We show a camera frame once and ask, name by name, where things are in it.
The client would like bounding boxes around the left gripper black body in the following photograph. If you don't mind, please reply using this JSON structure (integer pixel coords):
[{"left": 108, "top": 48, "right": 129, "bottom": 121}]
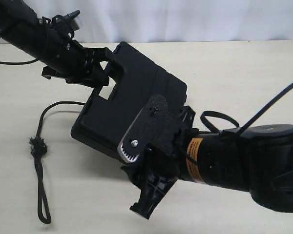
[{"left": 42, "top": 47, "right": 110, "bottom": 88}]

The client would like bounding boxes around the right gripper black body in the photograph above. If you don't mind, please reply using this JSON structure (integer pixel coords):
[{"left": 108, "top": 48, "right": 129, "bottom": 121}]
[{"left": 124, "top": 106, "right": 195, "bottom": 189}]

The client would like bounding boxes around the black plastic tool case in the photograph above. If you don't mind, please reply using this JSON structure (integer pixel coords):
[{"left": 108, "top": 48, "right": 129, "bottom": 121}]
[{"left": 71, "top": 42, "right": 187, "bottom": 162}]

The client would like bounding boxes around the black braided rope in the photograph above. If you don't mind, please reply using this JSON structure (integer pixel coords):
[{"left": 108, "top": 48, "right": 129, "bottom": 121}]
[{"left": 28, "top": 101, "right": 88, "bottom": 225}]

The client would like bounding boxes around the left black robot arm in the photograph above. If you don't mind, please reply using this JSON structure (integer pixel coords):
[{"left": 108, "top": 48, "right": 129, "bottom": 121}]
[{"left": 0, "top": 0, "right": 109, "bottom": 88}]

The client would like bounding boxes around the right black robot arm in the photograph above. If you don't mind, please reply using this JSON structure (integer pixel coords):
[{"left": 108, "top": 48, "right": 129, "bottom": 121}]
[{"left": 118, "top": 95, "right": 293, "bottom": 219}]

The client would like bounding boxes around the white curtain backdrop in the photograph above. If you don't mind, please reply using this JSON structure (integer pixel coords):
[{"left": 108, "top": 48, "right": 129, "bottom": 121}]
[{"left": 27, "top": 0, "right": 293, "bottom": 43}]

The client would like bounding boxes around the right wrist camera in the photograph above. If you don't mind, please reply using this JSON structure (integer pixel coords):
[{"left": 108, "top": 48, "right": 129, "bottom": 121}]
[{"left": 117, "top": 95, "right": 180, "bottom": 164}]

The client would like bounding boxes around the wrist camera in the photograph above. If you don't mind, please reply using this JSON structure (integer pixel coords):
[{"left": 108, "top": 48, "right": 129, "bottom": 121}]
[
  {"left": 52, "top": 10, "right": 82, "bottom": 31},
  {"left": 117, "top": 95, "right": 180, "bottom": 164}
]

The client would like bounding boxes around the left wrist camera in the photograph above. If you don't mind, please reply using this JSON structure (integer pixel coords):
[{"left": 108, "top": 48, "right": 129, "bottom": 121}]
[{"left": 52, "top": 10, "right": 82, "bottom": 31}]

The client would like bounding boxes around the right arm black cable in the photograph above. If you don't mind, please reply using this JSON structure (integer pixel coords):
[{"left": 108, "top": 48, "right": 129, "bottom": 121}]
[{"left": 201, "top": 78, "right": 293, "bottom": 135}]

